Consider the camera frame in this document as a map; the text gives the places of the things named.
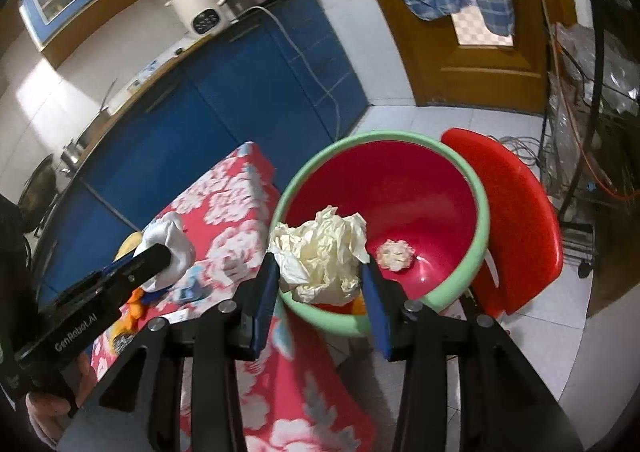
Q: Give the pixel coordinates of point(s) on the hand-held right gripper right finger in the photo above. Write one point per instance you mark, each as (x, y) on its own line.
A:
(376, 312)

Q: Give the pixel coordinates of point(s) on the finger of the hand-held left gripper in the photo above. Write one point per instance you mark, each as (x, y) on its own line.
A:
(142, 267)

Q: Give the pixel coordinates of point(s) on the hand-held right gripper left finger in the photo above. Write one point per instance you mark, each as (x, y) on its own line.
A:
(266, 302)

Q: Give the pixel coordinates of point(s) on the white tissue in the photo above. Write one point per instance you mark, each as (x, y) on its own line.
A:
(175, 237)

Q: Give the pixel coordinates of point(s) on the large cream paper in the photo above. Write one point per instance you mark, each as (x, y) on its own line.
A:
(320, 252)

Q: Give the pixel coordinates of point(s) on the red basin with green rim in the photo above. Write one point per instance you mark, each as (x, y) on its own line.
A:
(400, 182)

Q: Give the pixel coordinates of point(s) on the person's left hand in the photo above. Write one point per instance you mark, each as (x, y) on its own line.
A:
(45, 419)

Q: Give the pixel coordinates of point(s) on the yellow banana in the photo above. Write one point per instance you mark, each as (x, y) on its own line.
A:
(129, 243)

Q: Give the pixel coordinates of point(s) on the small orange object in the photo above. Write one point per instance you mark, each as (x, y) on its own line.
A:
(131, 312)

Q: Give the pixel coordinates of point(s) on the small crumpled paper ball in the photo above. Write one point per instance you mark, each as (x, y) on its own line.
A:
(395, 256)

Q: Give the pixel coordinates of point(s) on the red floral tablecloth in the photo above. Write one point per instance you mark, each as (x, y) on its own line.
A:
(235, 212)

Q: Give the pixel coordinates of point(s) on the black wok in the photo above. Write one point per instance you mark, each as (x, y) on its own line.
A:
(40, 187)

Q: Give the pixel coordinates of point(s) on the steel pot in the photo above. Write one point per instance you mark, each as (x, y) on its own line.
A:
(75, 154)

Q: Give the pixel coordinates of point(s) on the red plastic stool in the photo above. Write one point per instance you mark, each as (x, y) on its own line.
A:
(520, 232)

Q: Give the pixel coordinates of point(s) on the blue kitchen base cabinet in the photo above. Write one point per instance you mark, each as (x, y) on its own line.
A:
(200, 107)

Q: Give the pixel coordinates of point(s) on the wooden door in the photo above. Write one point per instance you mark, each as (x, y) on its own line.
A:
(500, 77)

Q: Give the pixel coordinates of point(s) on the white electric cooker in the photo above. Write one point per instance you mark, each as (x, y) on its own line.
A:
(197, 7)

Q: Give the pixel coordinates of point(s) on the black metal rack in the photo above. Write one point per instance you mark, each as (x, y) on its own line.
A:
(597, 57)

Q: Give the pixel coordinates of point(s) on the clear plastic bags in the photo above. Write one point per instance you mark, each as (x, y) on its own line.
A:
(620, 77)

